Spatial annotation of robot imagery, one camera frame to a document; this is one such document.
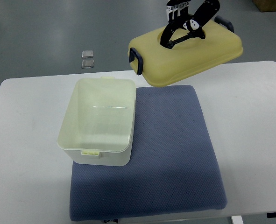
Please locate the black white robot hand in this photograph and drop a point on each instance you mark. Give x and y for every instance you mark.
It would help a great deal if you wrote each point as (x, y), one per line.
(179, 18)

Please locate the yellow box lid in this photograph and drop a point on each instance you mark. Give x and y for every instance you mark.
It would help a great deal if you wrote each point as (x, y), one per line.
(161, 66)

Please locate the brown cardboard box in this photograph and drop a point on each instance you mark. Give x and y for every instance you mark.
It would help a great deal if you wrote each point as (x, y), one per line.
(265, 5)

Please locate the white storage box base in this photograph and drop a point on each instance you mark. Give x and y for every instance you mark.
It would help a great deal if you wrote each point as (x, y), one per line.
(98, 125)

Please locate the upper metal floor plate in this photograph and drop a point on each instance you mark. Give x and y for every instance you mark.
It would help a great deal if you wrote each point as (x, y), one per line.
(87, 54)

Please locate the metal floor plate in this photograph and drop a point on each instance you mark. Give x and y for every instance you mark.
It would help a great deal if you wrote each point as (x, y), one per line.
(87, 63)
(87, 54)

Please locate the lower metal floor plate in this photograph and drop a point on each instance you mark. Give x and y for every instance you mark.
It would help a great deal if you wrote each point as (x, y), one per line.
(87, 63)

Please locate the blue-grey padded mat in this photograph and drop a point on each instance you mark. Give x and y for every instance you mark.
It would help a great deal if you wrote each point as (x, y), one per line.
(172, 168)

